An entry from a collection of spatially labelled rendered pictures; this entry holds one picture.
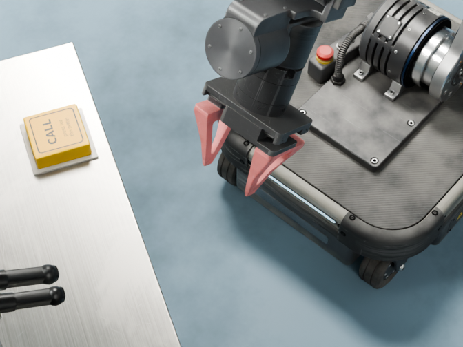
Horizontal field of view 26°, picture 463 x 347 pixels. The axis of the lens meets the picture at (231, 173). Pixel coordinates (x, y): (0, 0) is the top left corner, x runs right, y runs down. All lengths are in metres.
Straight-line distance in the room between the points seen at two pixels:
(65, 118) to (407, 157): 0.99
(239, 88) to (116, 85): 1.52
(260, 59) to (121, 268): 0.38
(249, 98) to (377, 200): 1.06
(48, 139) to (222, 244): 1.02
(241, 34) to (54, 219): 0.43
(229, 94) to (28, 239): 0.34
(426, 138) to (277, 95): 1.17
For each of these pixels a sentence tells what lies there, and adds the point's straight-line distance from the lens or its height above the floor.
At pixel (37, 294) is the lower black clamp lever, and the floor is 1.34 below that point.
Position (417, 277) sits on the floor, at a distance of 2.23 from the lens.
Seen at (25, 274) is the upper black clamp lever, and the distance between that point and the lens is 0.65.
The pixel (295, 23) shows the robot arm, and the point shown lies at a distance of 0.95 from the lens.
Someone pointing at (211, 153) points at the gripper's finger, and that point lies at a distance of 1.08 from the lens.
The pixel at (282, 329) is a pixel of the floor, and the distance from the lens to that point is 2.14.
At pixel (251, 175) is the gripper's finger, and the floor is 1.08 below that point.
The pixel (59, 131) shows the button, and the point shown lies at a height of 0.92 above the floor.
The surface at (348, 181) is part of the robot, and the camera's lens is 2.05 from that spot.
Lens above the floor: 1.93
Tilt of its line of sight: 56 degrees down
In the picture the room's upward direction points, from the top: straight up
